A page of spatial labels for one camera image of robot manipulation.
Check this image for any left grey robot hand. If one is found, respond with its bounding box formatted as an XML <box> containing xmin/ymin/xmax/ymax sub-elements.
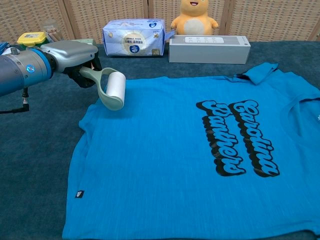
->
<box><xmin>39</xmin><ymin>39</ymin><xmax>103</xmax><ymax>89</ymax></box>

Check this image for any green white lint roller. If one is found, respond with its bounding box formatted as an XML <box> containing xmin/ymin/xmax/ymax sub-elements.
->
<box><xmin>79</xmin><ymin>66</ymin><xmax>127</xmax><ymax>111</ymax></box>

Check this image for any light green case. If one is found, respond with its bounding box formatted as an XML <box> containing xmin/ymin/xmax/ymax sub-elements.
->
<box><xmin>71</xmin><ymin>38</ymin><xmax>96</xmax><ymax>47</ymax></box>

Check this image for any clear jar with sticks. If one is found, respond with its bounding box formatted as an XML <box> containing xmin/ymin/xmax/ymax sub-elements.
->
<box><xmin>42</xmin><ymin>19</ymin><xmax>65</xmax><ymax>43</ymax></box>

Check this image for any yellow lid green container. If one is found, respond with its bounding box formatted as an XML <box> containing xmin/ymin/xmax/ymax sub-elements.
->
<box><xmin>16</xmin><ymin>31</ymin><xmax>49</xmax><ymax>49</ymax></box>

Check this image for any woven folding screen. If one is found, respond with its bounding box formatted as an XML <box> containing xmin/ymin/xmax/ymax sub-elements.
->
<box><xmin>0</xmin><ymin>0</ymin><xmax>320</xmax><ymax>46</ymax></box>

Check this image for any blue toothpaste box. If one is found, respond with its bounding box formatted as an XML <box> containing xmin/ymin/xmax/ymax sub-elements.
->
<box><xmin>0</xmin><ymin>41</ymin><xmax>11</xmax><ymax>55</ymax></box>

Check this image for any blue white tissue pack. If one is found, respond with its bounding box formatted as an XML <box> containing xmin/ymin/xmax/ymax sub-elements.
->
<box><xmin>102</xmin><ymin>18</ymin><xmax>176</xmax><ymax>58</ymax></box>

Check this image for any dark teal carpeted table surface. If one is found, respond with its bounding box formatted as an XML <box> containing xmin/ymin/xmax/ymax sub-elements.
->
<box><xmin>0</xmin><ymin>39</ymin><xmax>320</xmax><ymax>240</ymax></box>

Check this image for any orange plush toy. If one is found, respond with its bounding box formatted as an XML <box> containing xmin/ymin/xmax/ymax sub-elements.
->
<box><xmin>170</xmin><ymin>0</ymin><xmax>220</xmax><ymax>36</ymax></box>

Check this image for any grey rectangular speaker box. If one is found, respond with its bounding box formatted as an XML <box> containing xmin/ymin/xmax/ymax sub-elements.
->
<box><xmin>168</xmin><ymin>35</ymin><xmax>252</xmax><ymax>65</ymax></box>

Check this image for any blue printed t-shirt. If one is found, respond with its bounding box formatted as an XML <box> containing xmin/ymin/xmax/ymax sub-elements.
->
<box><xmin>61</xmin><ymin>62</ymin><xmax>320</xmax><ymax>240</ymax></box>

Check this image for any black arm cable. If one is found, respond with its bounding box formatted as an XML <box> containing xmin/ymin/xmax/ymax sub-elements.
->
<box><xmin>0</xmin><ymin>86</ymin><xmax>30</xmax><ymax>115</ymax></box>

